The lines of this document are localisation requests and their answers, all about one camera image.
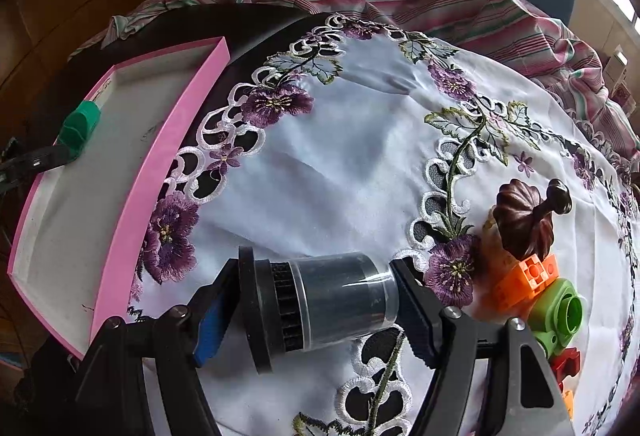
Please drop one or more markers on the green ribbed plastic piece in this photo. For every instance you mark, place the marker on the green ribbed plastic piece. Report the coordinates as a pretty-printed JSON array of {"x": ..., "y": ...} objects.
[{"x": 78, "y": 128}]

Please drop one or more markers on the black cylindrical canister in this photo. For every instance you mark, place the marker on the black cylindrical canister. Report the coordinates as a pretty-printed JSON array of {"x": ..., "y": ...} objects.
[{"x": 305, "y": 304}]

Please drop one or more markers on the white embroidered floral tablecloth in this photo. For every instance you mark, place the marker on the white embroidered floral tablecloth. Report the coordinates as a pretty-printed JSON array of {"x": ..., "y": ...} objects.
[{"x": 342, "y": 135}]

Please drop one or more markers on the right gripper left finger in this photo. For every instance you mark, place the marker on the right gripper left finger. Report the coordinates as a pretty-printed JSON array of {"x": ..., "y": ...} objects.
[{"x": 112, "y": 392}]

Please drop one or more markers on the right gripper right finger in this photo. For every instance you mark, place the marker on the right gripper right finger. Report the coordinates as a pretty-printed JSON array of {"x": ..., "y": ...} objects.
[{"x": 521, "y": 395}]

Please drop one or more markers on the pink striped bedsheet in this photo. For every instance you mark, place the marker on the pink striped bedsheet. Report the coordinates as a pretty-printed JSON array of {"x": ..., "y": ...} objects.
[{"x": 512, "y": 32}]

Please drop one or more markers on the pink shallow tray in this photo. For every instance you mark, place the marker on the pink shallow tray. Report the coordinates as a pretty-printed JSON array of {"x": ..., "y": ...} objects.
[{"x": 77, "y": 241}]

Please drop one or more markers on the red plastic block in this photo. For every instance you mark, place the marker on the red plastic block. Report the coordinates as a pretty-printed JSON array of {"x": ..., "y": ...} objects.
[{"x": 566, "y": 365}]

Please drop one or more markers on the green plastic round housing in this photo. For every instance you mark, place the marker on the green plastic round housing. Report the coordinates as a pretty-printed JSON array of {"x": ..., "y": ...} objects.
[{"x": 556, "y": 317}]

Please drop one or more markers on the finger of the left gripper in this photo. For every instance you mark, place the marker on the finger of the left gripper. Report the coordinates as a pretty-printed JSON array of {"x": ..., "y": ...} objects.
[{"x": 14, "y": 171}]

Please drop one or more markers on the orange plastic block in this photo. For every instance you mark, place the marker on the orange plastic block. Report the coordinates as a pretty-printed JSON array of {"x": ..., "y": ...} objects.
[{"x": 525, "y": 281}]

